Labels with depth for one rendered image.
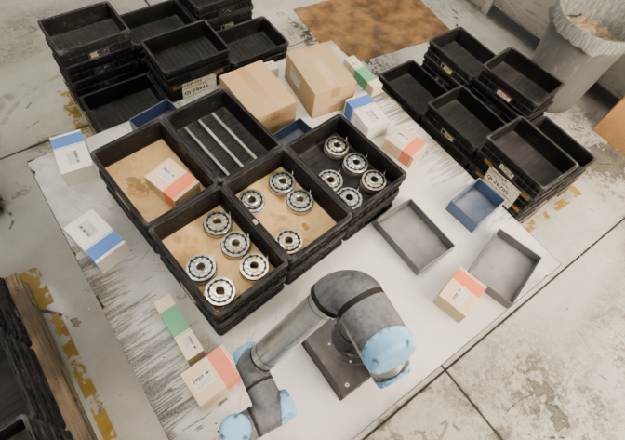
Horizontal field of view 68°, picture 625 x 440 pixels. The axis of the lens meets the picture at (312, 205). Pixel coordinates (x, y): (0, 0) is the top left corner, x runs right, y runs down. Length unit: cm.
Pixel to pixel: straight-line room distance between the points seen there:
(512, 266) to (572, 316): 100
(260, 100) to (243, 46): 105
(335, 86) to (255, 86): 36
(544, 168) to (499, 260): 85
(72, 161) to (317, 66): 114
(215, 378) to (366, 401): 51
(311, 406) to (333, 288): 71
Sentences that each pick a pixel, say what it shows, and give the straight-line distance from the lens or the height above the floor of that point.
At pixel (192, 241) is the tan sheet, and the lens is 172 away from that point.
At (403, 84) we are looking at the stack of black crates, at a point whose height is 27.
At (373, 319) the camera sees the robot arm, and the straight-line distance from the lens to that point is 98.
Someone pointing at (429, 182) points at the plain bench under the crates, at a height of 70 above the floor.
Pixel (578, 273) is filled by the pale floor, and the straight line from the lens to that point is 316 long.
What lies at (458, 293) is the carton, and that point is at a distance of 184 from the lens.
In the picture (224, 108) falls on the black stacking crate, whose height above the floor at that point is 83.
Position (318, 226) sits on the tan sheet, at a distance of 175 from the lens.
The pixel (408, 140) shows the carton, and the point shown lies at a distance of 216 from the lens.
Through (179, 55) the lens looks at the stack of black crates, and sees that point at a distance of 287.
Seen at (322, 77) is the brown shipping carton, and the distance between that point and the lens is 221.
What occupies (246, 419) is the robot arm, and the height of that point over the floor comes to 112.
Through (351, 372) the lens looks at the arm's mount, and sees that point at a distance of 160.
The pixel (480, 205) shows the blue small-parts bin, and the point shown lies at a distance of 217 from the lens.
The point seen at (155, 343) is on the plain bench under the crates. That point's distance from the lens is 174.
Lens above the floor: 234
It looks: 57 degrees down
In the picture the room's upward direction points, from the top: 11 degrees clockwise
